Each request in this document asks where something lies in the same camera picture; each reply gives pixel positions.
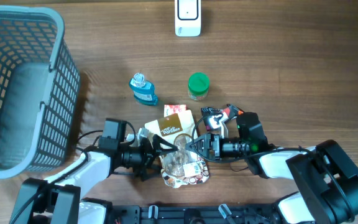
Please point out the green lid jar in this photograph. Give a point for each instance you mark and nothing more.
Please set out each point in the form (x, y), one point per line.
(198, 86)

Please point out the grey plastic mesh basket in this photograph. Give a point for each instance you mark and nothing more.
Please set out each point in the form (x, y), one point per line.
(39, 86)

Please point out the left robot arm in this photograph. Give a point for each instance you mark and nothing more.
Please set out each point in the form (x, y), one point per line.
(60, 198)

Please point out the blue mouthwash bottle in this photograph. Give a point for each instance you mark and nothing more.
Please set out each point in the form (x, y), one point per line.
(144, 90)

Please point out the red snack packet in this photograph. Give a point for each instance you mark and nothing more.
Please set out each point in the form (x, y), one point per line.
(173, 109)

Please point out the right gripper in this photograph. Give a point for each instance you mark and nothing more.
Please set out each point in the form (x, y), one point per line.
(210, 139)

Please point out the white barcode scanner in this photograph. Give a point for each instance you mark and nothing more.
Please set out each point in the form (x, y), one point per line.
(187, 18)

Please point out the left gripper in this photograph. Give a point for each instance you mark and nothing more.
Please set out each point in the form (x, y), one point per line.
(148, 157)

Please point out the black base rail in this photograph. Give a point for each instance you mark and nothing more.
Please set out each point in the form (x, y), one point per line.
(245, 214)

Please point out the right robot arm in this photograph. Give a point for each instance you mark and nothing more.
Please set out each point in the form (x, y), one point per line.
(326, 177)

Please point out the white long pouch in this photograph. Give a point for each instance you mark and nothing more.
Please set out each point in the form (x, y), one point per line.
(181, 167)

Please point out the black red snack wrapper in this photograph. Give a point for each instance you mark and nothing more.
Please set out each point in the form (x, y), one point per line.
(231, 110)

